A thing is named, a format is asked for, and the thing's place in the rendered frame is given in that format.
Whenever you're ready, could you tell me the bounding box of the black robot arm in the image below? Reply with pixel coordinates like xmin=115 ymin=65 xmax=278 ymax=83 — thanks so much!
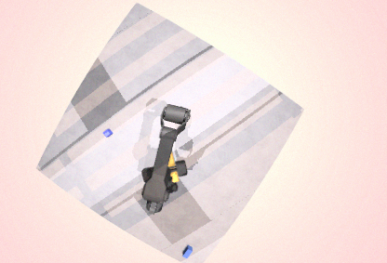
xmin=141 ymin=104 xmax=191 ymax=215

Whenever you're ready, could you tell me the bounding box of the yellow bar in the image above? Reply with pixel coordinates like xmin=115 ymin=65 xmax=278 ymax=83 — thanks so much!
xmin=168 ymin=152 xmax=179 ymax=182

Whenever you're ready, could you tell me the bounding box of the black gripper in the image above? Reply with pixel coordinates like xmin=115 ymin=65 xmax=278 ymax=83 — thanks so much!
xmin=141 ymin=160 xmax=188 ymax=183

